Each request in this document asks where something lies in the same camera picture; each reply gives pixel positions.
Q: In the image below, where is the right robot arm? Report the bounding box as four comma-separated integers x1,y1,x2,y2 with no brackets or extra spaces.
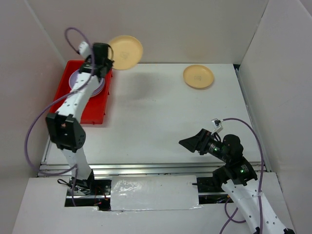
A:
179,129,294,234

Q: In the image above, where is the yellow plate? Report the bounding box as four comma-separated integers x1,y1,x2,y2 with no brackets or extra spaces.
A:
108,35,143,70
183,64,215,89

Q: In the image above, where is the purple plate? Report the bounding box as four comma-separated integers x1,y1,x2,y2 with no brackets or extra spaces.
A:
68,69,105,89

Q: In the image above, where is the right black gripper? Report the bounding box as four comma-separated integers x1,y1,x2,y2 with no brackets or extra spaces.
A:
178,127,230,162

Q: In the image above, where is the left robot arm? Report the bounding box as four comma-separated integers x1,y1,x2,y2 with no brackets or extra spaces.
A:
46,41,114,195

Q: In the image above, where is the pink plate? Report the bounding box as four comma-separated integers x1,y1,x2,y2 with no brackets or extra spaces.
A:
91,83,105,97

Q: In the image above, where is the aluminium rail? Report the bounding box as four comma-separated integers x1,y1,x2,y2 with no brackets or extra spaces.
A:
36,160,269,177

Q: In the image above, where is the red plastic bin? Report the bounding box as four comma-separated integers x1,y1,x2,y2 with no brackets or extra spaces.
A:
54,60,113,125

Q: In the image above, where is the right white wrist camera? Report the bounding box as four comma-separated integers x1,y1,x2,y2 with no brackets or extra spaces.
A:
212,118,223,133

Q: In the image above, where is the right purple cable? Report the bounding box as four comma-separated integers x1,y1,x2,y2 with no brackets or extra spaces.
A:
219,117,265,234

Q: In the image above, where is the white taped cover panel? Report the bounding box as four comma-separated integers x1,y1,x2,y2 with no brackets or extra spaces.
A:
110,175,202,211

